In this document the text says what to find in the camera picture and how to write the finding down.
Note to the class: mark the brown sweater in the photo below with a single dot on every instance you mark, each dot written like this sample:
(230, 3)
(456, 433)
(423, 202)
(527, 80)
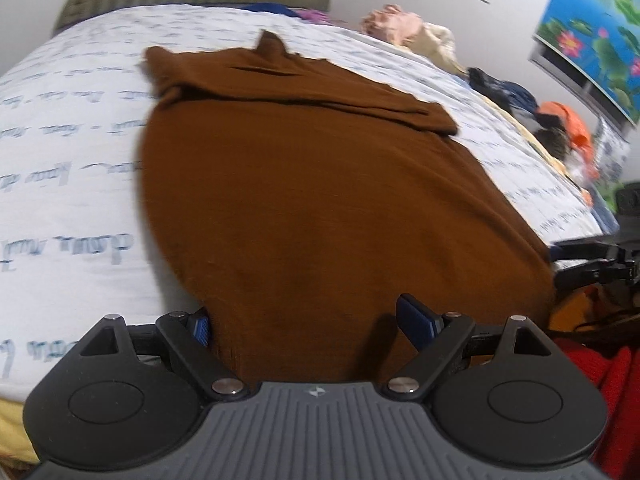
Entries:
(325, 210)

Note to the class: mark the lotus wall poster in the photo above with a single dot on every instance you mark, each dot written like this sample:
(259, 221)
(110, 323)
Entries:
(595, 25)

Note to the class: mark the orange cloth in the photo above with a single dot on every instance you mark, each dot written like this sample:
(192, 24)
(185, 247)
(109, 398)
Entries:
(570, 120)

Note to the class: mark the red cloth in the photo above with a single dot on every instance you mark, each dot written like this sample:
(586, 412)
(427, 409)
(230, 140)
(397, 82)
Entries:
(620, 400)

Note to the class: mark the yellow blanket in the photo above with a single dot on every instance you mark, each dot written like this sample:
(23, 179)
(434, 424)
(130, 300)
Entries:
(15, 430)

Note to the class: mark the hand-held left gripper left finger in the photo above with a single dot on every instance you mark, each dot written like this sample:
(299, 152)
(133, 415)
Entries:
(200, 330)

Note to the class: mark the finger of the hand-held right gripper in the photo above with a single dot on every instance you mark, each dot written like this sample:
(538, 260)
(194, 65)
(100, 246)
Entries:
(585, 250)
(600, 276)

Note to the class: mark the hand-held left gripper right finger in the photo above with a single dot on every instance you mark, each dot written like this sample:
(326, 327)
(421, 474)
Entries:
(417, 322)

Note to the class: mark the purple cloth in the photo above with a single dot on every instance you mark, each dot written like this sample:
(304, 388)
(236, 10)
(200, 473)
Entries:
(312, 16)

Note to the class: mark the white printed bed sheet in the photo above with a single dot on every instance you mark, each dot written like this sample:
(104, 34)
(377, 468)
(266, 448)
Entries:
(75, 160)

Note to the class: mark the dark blue cloth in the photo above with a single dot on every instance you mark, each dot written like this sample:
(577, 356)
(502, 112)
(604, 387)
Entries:
(270, 8)

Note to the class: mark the black cloth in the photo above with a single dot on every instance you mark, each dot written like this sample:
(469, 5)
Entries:
(500, 90)

